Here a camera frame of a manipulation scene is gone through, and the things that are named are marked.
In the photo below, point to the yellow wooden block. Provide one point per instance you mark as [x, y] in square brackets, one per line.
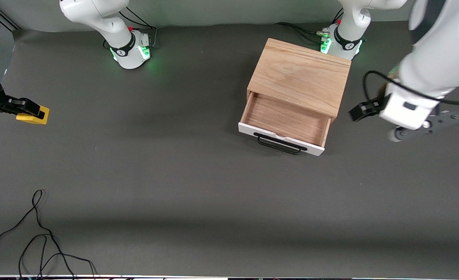
[39, 117]

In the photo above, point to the wooden drawer with white front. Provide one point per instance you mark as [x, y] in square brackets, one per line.
[287, 120]

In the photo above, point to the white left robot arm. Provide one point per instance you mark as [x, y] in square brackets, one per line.
[435, 66]

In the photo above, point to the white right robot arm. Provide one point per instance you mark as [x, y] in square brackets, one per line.
[126, 50]

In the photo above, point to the wooden drawer cabinet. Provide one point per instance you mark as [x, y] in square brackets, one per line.
[299, 74]

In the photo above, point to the dark grey table mat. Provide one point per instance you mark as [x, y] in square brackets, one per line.
[175, 175]

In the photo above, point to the black metal frame rail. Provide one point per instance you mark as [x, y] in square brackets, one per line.
[6, 19]

